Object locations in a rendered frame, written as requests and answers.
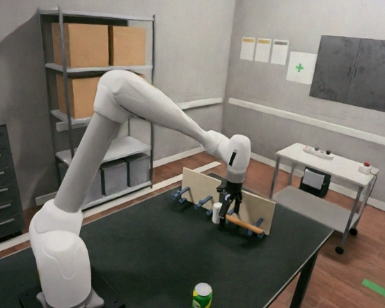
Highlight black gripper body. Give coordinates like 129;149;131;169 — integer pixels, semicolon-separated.
226;180;242;200

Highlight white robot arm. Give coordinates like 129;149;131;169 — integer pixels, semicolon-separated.
29;70;251;308

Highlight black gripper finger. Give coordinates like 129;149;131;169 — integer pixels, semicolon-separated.
219;194;236;228
233;191;242;214

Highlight green drink can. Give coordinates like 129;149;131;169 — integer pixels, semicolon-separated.
192;283;212;308

